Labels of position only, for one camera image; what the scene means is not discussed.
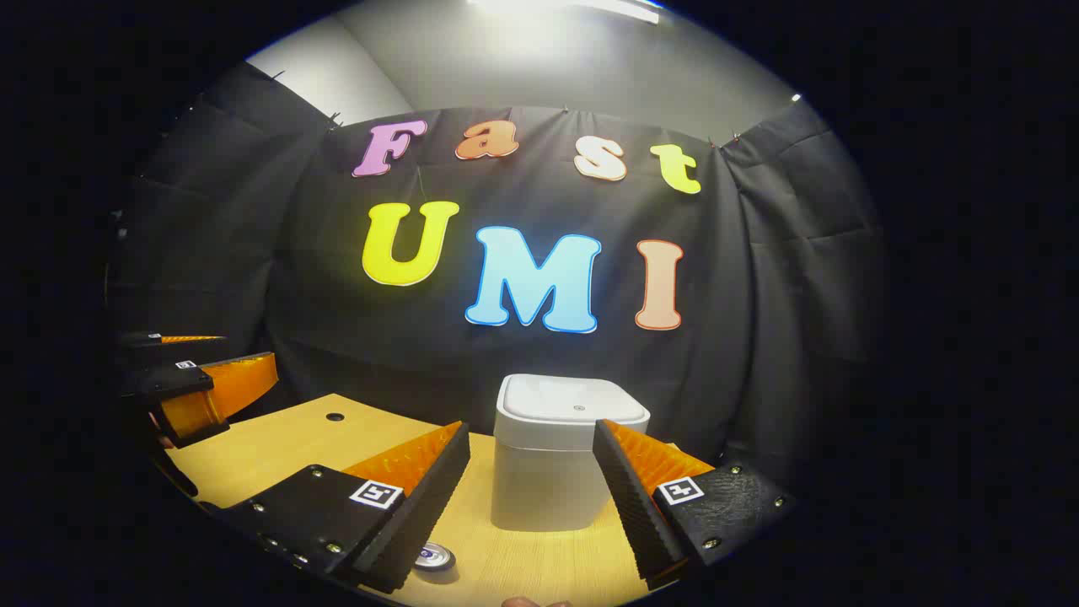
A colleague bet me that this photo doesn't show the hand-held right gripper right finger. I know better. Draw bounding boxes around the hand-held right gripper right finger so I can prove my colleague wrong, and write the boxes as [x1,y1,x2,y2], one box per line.
[593,419,797,591]

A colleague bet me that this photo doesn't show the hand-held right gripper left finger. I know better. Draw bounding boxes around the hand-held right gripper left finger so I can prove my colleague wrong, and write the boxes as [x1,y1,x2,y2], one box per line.
[198,420,471,595]

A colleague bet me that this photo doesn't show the blue pop can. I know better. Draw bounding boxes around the blue pop can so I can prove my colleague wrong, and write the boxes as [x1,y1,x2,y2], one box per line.
[413,544,459,584]

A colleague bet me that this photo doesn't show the grey desktop garbage bin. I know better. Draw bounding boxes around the grey desktop garbage bin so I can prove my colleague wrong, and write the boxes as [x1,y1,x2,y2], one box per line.
[491,373,652,533]

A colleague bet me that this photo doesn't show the wooden desktop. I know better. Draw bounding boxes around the wooden desktop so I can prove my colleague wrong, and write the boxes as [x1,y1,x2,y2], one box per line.
[164,392,717,607]

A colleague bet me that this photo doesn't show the black backdrop cloth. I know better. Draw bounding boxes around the black backdrop cloth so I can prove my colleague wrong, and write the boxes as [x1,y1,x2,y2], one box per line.
[105,63,886,498]

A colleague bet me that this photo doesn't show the long ceiling light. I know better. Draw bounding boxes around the long ceiling light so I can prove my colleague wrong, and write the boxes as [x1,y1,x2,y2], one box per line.
[470,0,668,25]

